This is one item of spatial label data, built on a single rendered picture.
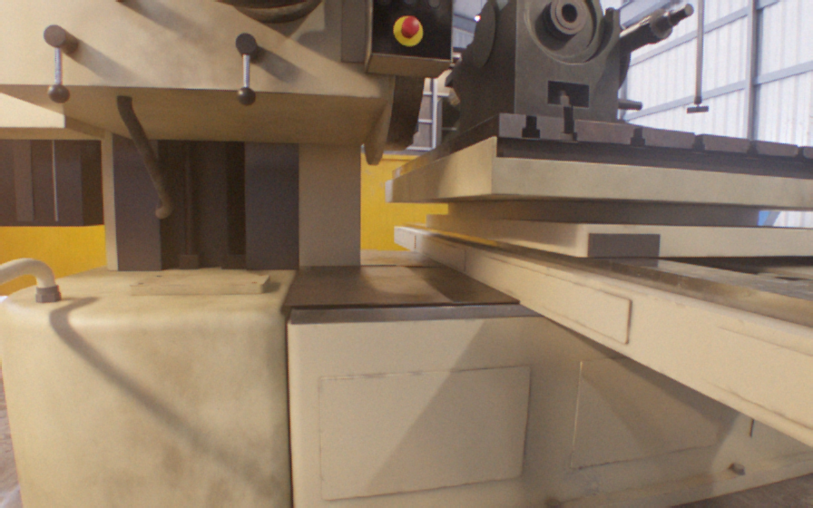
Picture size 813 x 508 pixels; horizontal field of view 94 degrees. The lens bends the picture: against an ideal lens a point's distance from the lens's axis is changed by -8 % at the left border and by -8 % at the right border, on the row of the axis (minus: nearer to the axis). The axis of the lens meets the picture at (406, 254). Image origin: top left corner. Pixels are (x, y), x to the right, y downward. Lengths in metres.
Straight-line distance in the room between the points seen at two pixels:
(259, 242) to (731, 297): 1.31
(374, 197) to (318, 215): 1.81
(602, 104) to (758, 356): 0.55
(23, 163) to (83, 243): 1.96
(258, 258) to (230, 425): 0.68
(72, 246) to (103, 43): 2.87
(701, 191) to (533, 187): 0.39
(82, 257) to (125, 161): 2.15
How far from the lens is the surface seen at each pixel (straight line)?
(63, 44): 0.97
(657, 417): 1.37
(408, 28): 0.78
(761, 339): 0.58
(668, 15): 0.94
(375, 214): 3.27
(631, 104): 1.16
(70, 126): 1.32
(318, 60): 0.89
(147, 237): 1.61
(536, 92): 0.85
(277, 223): 1.50
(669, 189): 0.96
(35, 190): 1.78
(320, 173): 1.50
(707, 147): 1.08
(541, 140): 0.83
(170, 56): 0.93
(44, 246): 3.85
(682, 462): 1.52
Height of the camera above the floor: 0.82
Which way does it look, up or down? 6 degrees down
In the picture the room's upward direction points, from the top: 1 degrees clockwise
